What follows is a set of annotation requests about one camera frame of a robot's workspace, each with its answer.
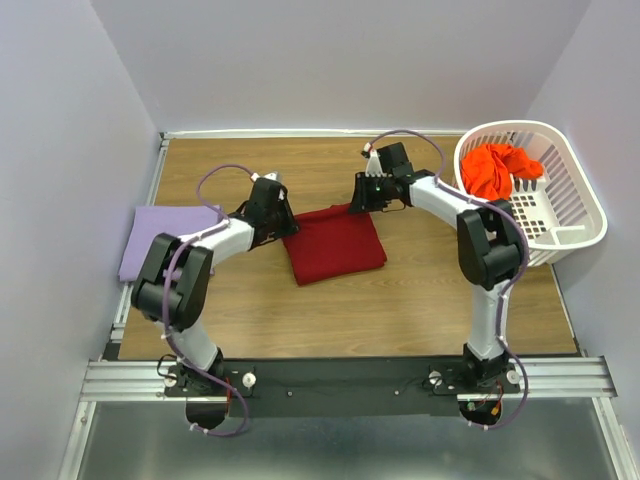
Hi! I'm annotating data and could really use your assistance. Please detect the folded purple t shirt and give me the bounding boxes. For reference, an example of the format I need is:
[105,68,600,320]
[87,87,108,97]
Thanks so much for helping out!
[118,205,230,283]

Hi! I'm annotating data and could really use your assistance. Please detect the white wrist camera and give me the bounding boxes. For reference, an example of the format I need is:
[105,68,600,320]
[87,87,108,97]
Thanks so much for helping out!
[361,142,385,178]
[250,171,285,201]

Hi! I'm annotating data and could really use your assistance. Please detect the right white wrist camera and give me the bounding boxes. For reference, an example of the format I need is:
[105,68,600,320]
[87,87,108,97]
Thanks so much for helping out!
[361,142,385,178]

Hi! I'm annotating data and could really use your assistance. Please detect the orange t shirt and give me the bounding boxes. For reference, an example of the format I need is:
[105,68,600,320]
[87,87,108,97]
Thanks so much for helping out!
[460,144,544,201]

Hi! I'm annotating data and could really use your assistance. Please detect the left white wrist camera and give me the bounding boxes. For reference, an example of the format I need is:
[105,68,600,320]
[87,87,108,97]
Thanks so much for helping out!
[250,171,285,201]

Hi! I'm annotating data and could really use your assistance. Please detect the dark red t shirt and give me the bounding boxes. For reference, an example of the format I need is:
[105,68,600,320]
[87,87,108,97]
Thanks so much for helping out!
[283,204,387,286]

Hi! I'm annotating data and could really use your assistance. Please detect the purple cable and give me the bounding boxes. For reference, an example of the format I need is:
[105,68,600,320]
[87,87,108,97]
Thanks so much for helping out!
[367,128,530,431]
[162,164,259,439]

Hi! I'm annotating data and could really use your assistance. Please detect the aluminium frame rail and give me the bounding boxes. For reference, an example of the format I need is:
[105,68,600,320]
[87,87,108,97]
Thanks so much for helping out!
[59,129,639,479]

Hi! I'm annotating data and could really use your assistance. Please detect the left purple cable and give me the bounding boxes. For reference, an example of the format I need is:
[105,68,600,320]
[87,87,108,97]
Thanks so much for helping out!
[162,164,259,439]

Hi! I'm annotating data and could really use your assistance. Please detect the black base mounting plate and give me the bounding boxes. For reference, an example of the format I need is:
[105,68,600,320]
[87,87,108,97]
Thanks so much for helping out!
[164,356,521,418]

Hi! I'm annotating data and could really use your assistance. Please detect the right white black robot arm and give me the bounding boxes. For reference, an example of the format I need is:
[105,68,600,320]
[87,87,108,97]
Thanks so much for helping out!
[349,142,528,392]

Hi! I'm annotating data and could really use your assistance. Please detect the white plastic laundry basket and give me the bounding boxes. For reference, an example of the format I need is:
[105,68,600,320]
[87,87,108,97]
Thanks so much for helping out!
[454,120,608,267]

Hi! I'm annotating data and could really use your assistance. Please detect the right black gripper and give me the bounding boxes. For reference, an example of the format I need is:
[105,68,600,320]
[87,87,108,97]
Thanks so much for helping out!
[346,171,393,214]

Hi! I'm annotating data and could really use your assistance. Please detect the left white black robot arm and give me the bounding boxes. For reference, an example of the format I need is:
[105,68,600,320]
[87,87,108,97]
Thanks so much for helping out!
[131,172,299,395]

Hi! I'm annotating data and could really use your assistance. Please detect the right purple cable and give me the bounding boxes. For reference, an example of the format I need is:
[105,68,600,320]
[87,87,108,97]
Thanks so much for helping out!
[367,128,530,431]

